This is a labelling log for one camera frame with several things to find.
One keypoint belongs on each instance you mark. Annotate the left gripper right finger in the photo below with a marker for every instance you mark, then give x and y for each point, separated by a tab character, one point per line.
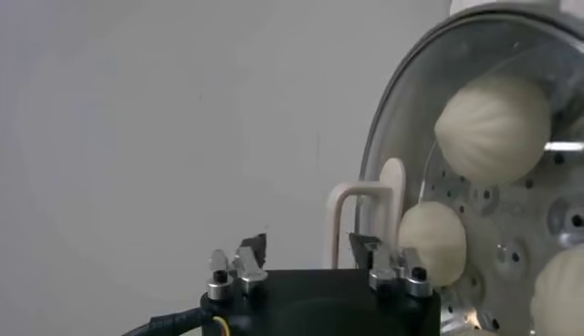
381	269

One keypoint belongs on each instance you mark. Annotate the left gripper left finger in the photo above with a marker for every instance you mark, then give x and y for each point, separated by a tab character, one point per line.
248	269

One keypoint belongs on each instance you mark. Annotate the glass pot lid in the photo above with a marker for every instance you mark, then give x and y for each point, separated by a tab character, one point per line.
335	228

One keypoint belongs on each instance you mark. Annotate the white steamed baozi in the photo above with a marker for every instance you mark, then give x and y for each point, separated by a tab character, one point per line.
561	292
495	128
433	237

